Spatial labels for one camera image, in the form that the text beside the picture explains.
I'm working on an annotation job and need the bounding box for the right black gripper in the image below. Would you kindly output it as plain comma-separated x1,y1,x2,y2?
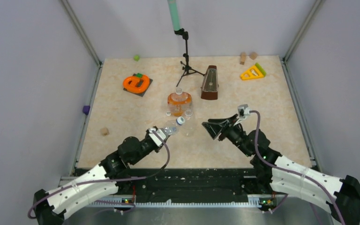
202,113,253,157

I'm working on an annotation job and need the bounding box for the clear bottle blue cap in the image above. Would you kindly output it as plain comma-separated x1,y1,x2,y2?
182,108,196,137

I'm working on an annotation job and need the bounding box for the blue white Pepsi cap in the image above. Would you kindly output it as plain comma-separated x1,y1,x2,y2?
176,116,185,126

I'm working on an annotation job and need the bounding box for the orange clear plastic bottle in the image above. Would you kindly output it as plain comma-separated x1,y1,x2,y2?
167,87,192,117

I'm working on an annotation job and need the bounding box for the blue water bottle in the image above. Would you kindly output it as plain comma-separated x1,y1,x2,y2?
161,124,181,137

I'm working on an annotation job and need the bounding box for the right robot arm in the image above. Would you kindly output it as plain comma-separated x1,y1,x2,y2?
202,114,360,225

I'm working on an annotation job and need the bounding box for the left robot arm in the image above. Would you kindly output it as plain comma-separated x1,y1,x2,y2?
27,127,170,225

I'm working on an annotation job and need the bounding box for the brown metronome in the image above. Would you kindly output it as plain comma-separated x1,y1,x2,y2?
201,65,219,100

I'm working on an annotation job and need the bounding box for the wooden cube near left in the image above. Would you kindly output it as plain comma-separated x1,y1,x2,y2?
100,127,110,136

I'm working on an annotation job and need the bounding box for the yellow triangle toy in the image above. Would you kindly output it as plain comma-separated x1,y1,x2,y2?
240,65,265,81

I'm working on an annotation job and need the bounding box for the black tripod stand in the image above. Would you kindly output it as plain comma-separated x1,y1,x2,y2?
174,28,205,88

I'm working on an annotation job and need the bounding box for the green stick toy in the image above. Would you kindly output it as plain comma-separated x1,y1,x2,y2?
255,63,267,76

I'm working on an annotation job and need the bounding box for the purple block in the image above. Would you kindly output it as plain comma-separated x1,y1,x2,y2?
82,105,90,115

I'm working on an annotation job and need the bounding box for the left wooden block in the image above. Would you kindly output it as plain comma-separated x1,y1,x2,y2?
240,52,247,65

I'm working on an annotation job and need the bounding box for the wooden block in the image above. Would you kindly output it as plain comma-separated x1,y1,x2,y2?
240,52,247,65
249,52,258,60

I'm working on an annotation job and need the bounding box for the right wooden block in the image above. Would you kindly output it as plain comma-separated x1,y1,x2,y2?
249,52,258,60

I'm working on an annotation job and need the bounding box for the small green cube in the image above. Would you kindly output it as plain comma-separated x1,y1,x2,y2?
133,55,140,61

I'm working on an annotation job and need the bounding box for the green foam microphone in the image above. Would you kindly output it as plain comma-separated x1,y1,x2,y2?
167,0,181,32

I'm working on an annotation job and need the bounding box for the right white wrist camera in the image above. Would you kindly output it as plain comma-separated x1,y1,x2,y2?
237,104,250,120

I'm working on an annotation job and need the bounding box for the grey square base plate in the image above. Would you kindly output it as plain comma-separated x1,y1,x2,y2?
123,73,153,98

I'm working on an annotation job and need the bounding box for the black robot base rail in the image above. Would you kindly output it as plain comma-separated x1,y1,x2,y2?
74,167,288,212

